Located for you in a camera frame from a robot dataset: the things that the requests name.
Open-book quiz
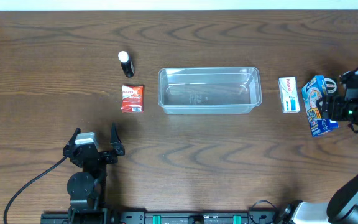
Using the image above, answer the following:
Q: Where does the clear plastic container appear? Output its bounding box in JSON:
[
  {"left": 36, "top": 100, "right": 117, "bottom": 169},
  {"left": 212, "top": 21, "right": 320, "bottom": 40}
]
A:
[{"left": 158, "top": 67, "right": 262, "bottom": 115}]

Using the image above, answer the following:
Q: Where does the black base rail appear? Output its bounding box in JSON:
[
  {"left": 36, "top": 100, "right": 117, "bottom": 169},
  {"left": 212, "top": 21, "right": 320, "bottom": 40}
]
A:
[{"left": 40, "top": 210, "right": 289, "bottom": 224}]

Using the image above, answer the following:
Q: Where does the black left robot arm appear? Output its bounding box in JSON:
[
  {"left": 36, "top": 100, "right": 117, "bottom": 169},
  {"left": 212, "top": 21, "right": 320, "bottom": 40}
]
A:
[{"left": 63, "top": 124, "right": 125, "bottom": 223}]

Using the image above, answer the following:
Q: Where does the red Panadol ActiFast packet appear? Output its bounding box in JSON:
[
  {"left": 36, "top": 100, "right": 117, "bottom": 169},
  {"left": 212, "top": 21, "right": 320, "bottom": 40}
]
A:
[{"left": 121, "top": 85, "right": 144, "bottom": 113}]

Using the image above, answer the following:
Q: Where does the green Zam-Buk tin box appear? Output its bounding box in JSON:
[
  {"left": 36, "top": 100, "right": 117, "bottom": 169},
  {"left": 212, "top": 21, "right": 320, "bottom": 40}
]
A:
[{"left": 324, "top": 78, "right": 338, "bottom": 95}]

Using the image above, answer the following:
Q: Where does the white Panadol box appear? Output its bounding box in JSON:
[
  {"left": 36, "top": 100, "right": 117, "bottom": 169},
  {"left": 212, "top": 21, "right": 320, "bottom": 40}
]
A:
[{"left": 278, "top": 77, "right": 300, "bottom": 113}]

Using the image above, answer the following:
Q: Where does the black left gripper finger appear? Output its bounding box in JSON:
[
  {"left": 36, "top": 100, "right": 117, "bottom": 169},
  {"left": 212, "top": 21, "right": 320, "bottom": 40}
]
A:
[
  {"left": 68, "top": 128, "right": 81, "bottom": 146},
  {"left": 110, "top": 123, "right": 122, "bottom": 149}
]

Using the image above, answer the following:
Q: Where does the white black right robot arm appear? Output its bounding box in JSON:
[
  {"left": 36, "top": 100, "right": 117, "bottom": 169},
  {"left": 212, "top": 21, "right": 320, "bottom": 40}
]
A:
[{"left": 274, "top": 95, "right": 358, "bottom": 223}]

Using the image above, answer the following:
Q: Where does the dark syrup bottle white cap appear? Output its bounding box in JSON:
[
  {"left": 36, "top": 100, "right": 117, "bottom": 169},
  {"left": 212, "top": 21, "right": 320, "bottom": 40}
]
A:
[{"left": 118, "top": 51, "right": 135, "bottom": 78}]

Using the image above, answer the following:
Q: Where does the blue Cool Fever box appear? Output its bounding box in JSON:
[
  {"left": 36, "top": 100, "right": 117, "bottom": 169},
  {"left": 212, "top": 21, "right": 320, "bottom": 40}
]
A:
[{"left": 301, "top": 75, "right": 339, "bottom": 137}]

